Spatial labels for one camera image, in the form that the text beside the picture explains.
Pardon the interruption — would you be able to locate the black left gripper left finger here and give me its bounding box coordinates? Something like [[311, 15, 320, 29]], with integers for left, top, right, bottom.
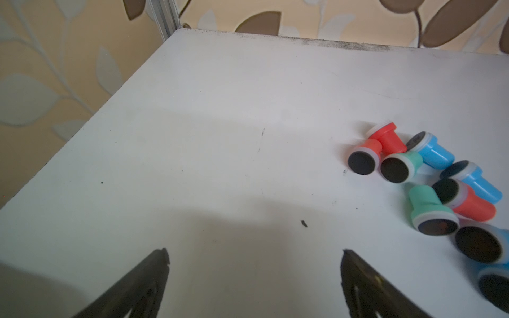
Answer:
[[75, 249, 170, 317]]

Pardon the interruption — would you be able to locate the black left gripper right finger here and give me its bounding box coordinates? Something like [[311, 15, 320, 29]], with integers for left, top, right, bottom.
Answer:
[[341, 249, 429, 318]]

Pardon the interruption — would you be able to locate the green stamp lower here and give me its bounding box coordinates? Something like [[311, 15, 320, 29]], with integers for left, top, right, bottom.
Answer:
[[408, 185, 460, 237]]

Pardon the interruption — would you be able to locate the blue stamp at edge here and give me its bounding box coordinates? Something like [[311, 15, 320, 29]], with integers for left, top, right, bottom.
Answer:
[[477, 264, 508, 313]]

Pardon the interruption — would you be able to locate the green stamp lying centre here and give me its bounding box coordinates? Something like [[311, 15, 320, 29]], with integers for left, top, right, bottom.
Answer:
[[380, 151, 424, 184]]

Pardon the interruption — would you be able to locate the blue stamp large near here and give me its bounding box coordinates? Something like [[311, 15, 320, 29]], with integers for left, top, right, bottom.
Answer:
[[455, 223, 508, 264]]

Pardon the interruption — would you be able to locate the red stamp lying front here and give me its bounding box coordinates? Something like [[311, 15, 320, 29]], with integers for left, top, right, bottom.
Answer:
[[347, 139, 383, 176]]

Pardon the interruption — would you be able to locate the red stamp lying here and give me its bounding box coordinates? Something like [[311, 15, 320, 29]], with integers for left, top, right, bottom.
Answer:
[[347, 139, 383, 176], [365, 120, 407, 155]]

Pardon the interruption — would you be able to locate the red stamp lower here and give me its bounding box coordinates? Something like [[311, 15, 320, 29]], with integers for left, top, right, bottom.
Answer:
[[432, 178, 497, 222]]

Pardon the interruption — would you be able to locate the red stamp lying back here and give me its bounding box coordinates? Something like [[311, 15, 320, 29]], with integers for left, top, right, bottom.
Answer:
[[365, 120, 407, 155]]

